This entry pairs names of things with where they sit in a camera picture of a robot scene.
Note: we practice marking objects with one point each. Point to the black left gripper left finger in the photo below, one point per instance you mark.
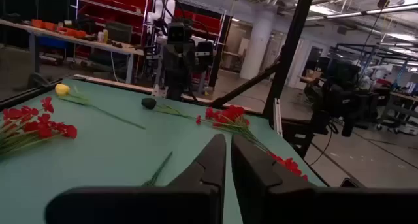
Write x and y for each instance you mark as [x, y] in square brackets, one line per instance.
[202, 185]

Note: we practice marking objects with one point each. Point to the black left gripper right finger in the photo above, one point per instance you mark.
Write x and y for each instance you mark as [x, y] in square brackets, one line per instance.
[261, 191]

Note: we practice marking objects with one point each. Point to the dark green artificial tulip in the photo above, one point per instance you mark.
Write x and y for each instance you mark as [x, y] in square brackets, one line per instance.
[148, 103]

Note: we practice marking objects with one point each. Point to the yellow artificial tulip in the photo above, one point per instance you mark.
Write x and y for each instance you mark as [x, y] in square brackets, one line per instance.
[62, 89]
[153, 177]

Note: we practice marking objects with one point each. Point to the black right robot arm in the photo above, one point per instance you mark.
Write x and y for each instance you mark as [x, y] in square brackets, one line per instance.
[204, 54]

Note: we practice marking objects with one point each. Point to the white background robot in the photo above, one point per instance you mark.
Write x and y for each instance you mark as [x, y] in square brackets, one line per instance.
[163, 2]

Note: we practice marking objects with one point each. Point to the white round pillar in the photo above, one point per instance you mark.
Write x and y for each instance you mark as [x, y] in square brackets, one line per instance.
[258, 44]

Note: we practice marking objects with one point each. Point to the long grey workbench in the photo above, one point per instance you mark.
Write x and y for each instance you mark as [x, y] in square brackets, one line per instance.
[81, 41]

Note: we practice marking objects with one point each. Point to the long ceiling light tube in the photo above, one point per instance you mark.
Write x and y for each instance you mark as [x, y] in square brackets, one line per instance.
[375, 11]

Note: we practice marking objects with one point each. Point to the black diagonal frame brace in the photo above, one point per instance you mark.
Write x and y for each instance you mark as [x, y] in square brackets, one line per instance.
[245, 85]

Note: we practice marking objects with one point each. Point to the black frame post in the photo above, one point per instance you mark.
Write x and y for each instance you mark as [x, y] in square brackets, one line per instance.
[290, 54]

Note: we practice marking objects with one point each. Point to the black table edge frame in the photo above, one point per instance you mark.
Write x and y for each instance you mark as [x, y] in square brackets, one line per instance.
[29, 93]

